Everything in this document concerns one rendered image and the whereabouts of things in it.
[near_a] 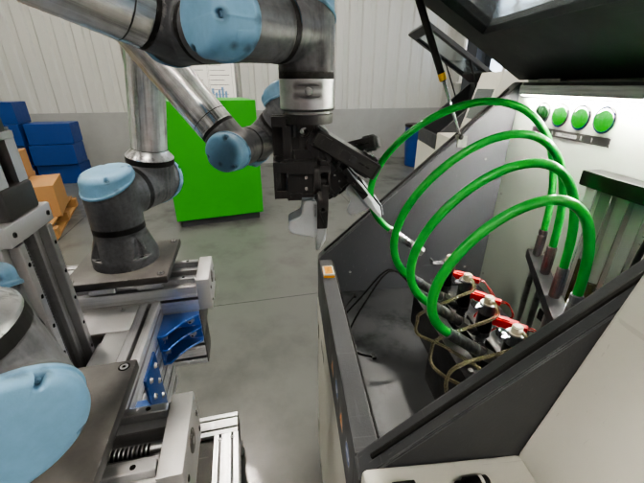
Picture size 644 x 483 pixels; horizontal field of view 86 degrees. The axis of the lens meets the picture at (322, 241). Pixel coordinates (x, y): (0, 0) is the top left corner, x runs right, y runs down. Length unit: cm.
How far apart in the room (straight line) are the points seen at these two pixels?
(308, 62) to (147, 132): 58
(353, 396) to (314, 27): 56
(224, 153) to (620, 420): 67
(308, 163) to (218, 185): 350
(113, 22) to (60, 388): 37
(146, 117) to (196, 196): 306
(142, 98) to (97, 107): 651
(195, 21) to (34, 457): 41
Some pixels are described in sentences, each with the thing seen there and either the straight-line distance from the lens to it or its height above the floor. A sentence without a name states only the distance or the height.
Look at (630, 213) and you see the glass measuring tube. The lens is 83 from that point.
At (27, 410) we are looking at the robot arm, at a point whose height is 123.
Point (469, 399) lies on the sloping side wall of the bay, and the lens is 52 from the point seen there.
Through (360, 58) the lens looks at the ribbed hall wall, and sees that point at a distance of 751.
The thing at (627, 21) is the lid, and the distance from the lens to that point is 77.
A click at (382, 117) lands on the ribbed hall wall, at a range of 767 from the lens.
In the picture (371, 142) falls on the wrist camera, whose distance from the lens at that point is 74.
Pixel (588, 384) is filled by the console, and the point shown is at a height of 113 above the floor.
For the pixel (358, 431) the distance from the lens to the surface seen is 62.
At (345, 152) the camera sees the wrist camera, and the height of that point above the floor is 135.
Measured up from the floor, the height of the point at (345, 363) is 95.
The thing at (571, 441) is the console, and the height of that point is 106.
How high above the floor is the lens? 144
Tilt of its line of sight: 24 degrees down
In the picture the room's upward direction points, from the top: straight up
